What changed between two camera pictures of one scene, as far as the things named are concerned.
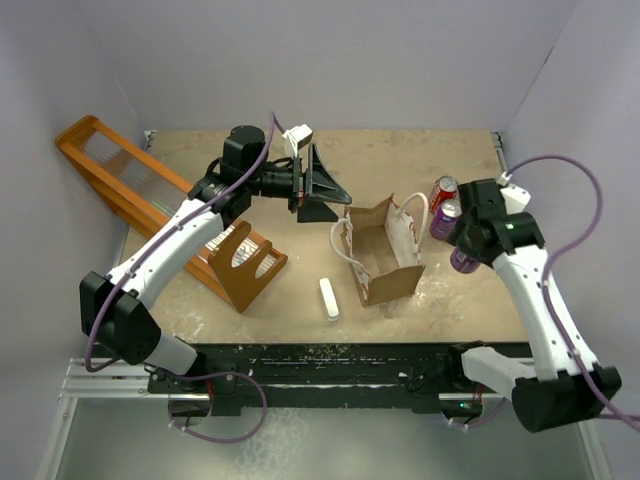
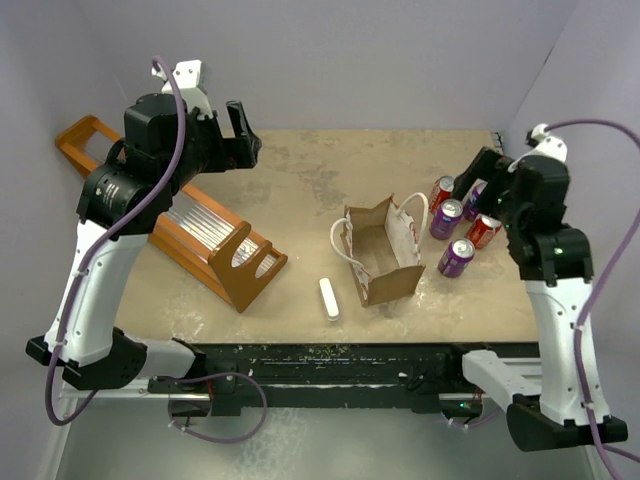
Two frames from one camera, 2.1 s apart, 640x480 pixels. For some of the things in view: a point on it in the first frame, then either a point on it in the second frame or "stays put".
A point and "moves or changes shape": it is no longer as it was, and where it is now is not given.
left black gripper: [319, 183] to [230, 153]
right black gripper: [461, 240] to [492, 167]
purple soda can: [462, 262] moves or changes shape
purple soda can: [444, 219] stays put
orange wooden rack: [145, 191] stays put
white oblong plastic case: [329, 298] stays put
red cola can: [445, 188] stays put
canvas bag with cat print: [384, 240] stays put
